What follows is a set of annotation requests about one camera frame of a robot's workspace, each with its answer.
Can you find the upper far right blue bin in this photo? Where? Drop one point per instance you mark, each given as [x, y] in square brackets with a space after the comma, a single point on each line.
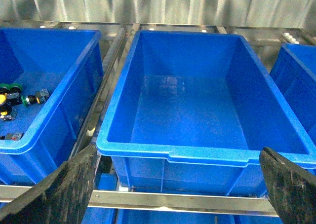
[294, 72]

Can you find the empty upper blue bin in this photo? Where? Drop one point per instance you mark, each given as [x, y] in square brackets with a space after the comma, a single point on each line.
[191, 113]

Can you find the yellow mushroom push button upright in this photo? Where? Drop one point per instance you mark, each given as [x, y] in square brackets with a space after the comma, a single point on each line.
[7, 112]

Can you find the green push button lying sideways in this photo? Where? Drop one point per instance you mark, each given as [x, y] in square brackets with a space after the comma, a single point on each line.
[40, 97]

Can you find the green push button right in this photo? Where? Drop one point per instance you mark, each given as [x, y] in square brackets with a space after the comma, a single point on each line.
[12, 136]

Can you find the green push button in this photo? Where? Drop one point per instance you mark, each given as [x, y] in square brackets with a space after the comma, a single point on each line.
[4, 88]
[12, 136]
[14, 94]

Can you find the steel divider rail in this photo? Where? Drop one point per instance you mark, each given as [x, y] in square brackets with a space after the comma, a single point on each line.
[114, 49]

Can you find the lower middle right blue bin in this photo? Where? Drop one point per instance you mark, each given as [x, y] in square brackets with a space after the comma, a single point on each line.
[125, 216]

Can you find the blue bin with buttons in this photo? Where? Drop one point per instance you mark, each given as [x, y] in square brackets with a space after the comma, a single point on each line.
[68, 64]

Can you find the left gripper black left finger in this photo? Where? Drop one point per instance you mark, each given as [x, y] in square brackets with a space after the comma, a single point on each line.
[61, 198]

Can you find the steel front shelf rail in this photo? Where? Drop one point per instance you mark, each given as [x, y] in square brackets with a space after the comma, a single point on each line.
[227, 205]

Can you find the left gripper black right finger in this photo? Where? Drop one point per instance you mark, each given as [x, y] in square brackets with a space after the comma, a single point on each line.
[291, 189]

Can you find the green push button far left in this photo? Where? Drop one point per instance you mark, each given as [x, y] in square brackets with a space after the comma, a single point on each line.
[4, 88]

